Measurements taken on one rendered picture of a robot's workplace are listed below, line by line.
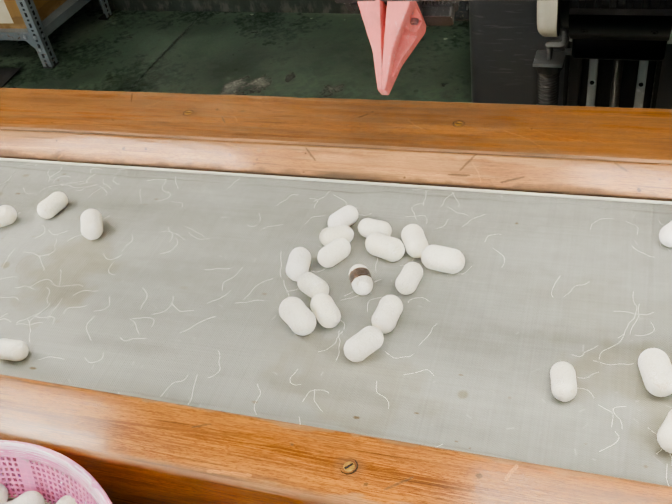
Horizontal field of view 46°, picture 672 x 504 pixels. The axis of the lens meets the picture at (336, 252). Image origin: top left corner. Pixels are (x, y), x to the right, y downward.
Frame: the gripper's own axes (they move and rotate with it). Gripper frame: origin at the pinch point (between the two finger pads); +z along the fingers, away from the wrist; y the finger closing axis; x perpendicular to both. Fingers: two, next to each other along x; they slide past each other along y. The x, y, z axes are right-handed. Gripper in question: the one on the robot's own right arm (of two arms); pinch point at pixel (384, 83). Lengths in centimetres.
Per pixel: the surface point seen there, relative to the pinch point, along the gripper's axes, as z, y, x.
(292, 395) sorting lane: 26.6, -2.1, -6.9
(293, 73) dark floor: -58, -77, 162
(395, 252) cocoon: 14.2, 2.3, 1.7
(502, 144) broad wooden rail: 2.0, 9.2, 10.9
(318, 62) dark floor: -64, -71, 167
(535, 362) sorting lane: 21.9, 14.9, -2.8
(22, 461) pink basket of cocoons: 33.3, -18.6, -15.0
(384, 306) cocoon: 19.1, 3.1, -3.0
